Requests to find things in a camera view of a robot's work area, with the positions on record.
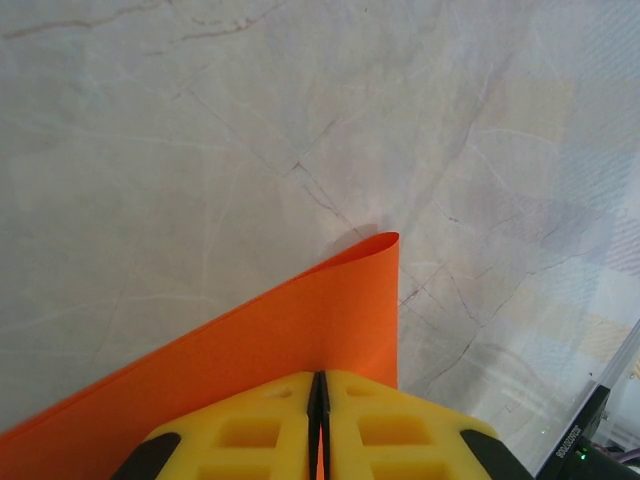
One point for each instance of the orange paper sheet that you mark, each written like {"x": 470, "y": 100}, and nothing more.
{"x": 250, "y": 350}

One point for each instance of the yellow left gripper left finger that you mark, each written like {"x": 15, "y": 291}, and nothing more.
{"x": 250, "y": 435}

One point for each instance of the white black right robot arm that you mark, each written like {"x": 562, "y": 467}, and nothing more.
{"x": 585, "y": 440}

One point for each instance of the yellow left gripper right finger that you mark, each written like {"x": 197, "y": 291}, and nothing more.
{"x": 400, "y": 435}

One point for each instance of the long aluminium mounting rail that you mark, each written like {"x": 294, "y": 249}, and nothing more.
{"x": 600, "y": 372}

